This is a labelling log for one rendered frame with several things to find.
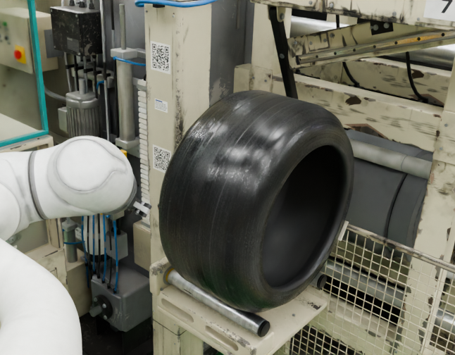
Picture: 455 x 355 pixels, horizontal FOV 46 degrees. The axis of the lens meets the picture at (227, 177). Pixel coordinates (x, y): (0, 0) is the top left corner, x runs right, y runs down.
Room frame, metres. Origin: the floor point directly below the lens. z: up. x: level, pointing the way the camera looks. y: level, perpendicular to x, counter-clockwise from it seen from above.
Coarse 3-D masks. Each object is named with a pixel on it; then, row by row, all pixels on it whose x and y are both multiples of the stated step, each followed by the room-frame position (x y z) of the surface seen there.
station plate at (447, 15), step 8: (432, 0) 1.23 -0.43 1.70; (440, 0) 1.22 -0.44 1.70; (448, 0) 1.20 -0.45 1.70; (432, 8) 1.22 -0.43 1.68; (440, 8) 1.21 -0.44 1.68; (448, 8) 1.20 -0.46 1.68; (424, 16) 1.23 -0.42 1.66; (432, 16) 1.22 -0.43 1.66; (440, 16) 1.21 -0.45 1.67; (448, 16) 1.20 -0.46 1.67
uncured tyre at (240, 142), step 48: (240, 96) 1.29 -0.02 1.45; (192, 144) 1.16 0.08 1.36; (240, 144) 1.11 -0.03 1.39; (288, 144) 1.11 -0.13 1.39; (336, 144) 1.25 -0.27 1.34; (192, 192) 1.08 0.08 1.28; (240, 192) 1.03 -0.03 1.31; (288, 192) 1.51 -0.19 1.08; (336, 192) 1.42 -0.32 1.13; (192, 240) 1.05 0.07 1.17; (240, 240) 1.00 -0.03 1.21; (288, 240) 1.41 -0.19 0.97; (336, 240) 1.33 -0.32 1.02; (240, 288) 1.01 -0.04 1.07; (288, 288) 1.15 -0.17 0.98
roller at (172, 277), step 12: (168, 276) 1.28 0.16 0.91; (180, 276) 1.26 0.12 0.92; (180, 288) 1.24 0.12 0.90; (192, 288) 1.22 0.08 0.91; (204, 300) 1.18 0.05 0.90; (216, 300) 1.17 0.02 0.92; (228, 312) 1.13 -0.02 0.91; (240, 312) 1.12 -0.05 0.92; (240, 324) 1.10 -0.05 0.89; (252, 324) 1.08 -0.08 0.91; (264, 324) 1.08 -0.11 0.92
